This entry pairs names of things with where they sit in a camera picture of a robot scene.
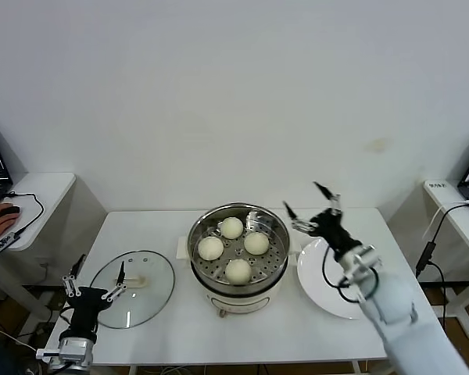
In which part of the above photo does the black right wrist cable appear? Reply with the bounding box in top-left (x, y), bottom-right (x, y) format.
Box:
top-left (322, 245), bottom-right (371, 304)

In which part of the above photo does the white steamed baozi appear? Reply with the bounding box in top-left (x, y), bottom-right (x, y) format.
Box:
top-left (224, 259), bottom-right (252, 285)
top-left (197, 236), bottom-right (225, 262)
top-left (220, 216), bottom-right (244, 240)
top-left (244, 231), bottom-right (270, 255)

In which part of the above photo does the white cable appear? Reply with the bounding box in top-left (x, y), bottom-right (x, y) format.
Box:
top-left (422, 201), bottom-right (469, 241)

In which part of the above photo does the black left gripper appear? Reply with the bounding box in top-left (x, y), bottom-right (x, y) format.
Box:
top-left (61, 253), bottom-right (127, 340)

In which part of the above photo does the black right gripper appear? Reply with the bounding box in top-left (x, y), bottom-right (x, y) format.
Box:
top-left (282, 180), bottom-right (363, 259)

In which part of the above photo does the white side table with label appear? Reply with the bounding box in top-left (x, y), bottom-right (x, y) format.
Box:
top-left (422, 179), bottom-right (469, 340)

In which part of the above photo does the white round plate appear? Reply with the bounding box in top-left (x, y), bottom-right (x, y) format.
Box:
top-left (296, 237), bottom-right (392, 320)

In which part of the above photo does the black cable with adapter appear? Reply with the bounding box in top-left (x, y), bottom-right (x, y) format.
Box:
top-left (416, 202), bottom-right (469, 320)

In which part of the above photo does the round glass pot lid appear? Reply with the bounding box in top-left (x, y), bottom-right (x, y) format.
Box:
top-left (89, 249), bottom-right (176, 329)

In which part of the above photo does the stainless steel steamer basket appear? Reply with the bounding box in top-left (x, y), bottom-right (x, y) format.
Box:
top-left (187, 202), bottom-right (291, 288)

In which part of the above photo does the thin black mouse cable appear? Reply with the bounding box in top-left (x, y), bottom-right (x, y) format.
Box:
top-left (5, 190), bottom-right (47, 235)

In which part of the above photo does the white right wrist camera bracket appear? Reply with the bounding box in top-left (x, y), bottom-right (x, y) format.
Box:
top-left (338, 245), bottom-right (384, 288)

